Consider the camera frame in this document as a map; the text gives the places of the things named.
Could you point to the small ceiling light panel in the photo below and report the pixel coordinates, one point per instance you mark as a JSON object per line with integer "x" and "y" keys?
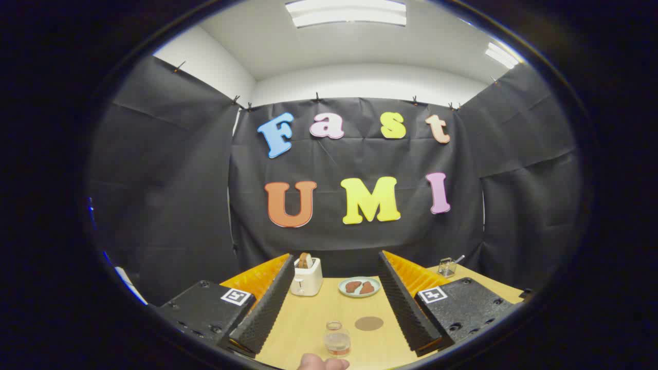
{"x": 501, "y": 55}

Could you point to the small black clamp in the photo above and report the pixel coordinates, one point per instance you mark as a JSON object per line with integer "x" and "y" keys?
{"x": 526, "y": 294}

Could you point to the pale green plate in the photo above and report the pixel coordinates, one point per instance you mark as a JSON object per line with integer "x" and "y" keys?
{"x": 360, "y": 294}

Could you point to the large ceiling light panel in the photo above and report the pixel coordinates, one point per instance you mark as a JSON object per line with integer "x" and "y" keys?
{"x": 347, "y": 13}

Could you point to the white toaster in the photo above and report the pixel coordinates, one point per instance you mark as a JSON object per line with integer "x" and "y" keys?
{"x": 307, "y": 281}

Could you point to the clear plastic juice bottle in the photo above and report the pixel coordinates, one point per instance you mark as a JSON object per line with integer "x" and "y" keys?
{"x": 337, "y": 340}

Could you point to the black backdrop cloth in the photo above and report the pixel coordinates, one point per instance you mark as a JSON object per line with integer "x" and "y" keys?
{"x": 169, "y": 205}

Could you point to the round brown coaster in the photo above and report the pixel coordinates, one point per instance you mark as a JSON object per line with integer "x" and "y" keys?
{"x": 369, "y": 324}

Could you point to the toast slice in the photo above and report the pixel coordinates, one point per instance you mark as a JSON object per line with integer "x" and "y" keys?
{"x": 305, "y": 259}

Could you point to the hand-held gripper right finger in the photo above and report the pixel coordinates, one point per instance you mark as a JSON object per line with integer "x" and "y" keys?
{"x": 406, "y": 308}

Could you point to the brown meat piece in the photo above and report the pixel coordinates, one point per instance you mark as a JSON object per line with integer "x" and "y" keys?
{"x": 367, "y": 289}
{"x": 352, "y": 287}

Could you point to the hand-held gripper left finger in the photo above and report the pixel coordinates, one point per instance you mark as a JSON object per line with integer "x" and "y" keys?
{"x": 267, "y": 308}

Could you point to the wooden table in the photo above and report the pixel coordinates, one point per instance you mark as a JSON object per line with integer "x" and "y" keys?
{"x": 313, "y": 329}

